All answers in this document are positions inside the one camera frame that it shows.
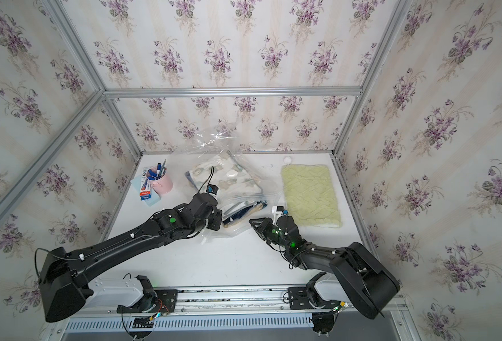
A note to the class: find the blue pens in cup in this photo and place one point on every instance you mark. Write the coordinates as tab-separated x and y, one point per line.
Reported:
156	172

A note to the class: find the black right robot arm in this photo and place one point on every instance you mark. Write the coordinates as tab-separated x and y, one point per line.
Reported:
365	281

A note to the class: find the aluminium mounting rail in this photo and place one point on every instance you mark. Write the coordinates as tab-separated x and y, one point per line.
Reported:
202	300

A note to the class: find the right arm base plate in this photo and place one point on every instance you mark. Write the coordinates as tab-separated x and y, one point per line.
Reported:
304	298

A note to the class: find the light green blanket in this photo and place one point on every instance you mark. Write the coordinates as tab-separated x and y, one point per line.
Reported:
310	196

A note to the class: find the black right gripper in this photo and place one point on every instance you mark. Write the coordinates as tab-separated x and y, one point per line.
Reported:
266	224

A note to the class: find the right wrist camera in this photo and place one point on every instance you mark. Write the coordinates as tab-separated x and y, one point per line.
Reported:
279	211

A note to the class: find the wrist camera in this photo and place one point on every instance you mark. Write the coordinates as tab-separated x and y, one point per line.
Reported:
212	189
279	211

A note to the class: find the pink pen cup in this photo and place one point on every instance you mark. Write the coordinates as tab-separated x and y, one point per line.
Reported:
162	186

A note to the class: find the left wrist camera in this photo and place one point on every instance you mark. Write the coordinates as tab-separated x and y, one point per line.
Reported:
212	189

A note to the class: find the white patterned folded blanket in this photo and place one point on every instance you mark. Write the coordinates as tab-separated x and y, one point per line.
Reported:
237	197

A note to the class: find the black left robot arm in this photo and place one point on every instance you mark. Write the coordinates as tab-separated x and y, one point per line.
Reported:
64	277

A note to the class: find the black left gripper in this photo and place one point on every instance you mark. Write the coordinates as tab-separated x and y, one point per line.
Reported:
218	217

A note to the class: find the aluminium frame crossbar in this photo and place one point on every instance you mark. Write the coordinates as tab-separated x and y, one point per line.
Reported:
233	92

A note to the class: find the light blue box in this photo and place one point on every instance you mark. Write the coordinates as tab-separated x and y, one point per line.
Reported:
142	185

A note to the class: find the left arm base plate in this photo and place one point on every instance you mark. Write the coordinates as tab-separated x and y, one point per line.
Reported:
161	301

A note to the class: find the clear plastic vacuum bag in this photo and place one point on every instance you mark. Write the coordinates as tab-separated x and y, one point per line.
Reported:
211	141

